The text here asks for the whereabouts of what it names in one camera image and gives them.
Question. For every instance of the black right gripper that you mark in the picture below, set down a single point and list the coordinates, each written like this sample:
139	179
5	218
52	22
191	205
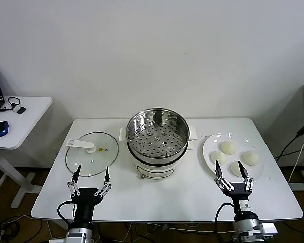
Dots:
240	193

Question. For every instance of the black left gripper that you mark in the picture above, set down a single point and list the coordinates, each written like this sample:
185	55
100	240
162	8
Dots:
84	195

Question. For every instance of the white steamed baozi bun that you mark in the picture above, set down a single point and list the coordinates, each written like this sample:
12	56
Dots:
228	147
234	169
250	158
221	157

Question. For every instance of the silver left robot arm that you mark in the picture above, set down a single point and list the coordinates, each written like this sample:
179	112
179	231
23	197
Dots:
79	227

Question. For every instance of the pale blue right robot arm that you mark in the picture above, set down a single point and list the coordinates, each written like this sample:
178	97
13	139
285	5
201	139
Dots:
245	235

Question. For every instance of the stainless steel steamer basket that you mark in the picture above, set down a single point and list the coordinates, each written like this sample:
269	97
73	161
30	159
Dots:
167	119

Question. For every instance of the white round plate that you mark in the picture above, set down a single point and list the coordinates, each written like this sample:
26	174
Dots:
258	172

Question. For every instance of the white electric cooking pot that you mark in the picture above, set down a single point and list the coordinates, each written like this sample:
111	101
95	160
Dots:
154	169

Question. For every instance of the small black device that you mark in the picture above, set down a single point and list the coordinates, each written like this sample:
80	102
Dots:
21	110

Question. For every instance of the blue computer mouse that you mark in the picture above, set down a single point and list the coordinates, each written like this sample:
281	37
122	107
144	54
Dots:
0	129

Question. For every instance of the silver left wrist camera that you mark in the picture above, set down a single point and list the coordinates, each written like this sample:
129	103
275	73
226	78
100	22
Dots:
76	236

